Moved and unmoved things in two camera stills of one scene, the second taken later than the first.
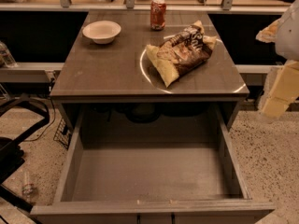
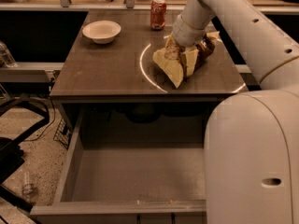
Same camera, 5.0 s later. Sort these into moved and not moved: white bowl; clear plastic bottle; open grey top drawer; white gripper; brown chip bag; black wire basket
Moved: white gripper; brown chip bag
Not moved: clear plastic bottle; open grey top drawer; white bowl; black wire basket
